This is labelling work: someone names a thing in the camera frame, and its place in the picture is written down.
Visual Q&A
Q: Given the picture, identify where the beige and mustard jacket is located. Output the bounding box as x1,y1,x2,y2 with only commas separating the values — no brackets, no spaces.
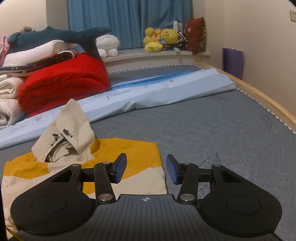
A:
1,100,167,240

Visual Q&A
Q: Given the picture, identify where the grey quilted mattress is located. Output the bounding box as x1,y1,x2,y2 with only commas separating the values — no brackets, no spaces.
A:
0,64,296,241

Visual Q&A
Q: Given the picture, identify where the light blue folded sheet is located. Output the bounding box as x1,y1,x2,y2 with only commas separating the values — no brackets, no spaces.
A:
1,68,236,149

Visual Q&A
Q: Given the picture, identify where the red knitted blanket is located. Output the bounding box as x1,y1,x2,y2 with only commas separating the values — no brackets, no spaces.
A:
18,53,111,117

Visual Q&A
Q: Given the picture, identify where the cream folded blanket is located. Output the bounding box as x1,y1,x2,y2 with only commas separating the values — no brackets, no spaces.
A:
0,74,25,130

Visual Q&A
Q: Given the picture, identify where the white plush toy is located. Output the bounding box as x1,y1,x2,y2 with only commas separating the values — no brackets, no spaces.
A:
96,34,120,59

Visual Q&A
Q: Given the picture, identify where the navy patterned folded cloth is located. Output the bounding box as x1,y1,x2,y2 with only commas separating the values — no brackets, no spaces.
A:
1,49,79,76

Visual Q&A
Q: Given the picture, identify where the blue shark plush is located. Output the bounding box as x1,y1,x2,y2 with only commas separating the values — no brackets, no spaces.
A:
8,26,111,60

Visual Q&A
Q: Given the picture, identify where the yellow plush toy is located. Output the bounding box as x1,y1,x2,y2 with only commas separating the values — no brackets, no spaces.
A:
143,28,179,53

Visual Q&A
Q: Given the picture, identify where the white folded pillow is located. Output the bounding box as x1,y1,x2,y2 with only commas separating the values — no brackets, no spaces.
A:
2,40,77,67

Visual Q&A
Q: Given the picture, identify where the dark red cushion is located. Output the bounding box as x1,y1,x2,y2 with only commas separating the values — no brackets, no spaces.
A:
185,17,206,55

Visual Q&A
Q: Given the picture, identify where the blue curtain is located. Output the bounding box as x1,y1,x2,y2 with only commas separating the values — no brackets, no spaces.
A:
67,0,191,49

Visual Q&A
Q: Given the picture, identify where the wall socket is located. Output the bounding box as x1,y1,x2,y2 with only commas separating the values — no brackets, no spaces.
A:
290,10,296,22

